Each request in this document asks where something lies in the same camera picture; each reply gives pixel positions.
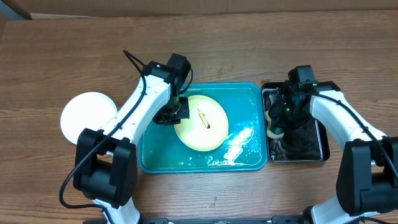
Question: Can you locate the yellow green sponge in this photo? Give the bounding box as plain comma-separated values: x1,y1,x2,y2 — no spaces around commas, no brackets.
265,111,284,139

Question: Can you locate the yellow-green rimmed plate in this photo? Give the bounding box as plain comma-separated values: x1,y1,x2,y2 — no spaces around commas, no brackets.
174,95,229,152

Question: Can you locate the white plate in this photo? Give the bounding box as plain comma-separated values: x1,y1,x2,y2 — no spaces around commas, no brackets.
60,92,118,144

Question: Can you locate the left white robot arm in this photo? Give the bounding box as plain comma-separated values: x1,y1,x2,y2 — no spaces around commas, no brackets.
67,51,193,223

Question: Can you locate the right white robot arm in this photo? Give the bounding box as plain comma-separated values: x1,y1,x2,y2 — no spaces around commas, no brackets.
265,81,397,223

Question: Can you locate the black water tray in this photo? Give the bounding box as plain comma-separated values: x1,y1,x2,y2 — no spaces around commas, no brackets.
261,82,330,162

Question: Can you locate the teal plastic tray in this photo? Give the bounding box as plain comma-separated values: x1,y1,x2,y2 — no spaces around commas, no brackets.
137,82,268,174

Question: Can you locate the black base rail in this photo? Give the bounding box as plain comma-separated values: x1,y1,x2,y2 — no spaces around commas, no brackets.
83,214,312,224

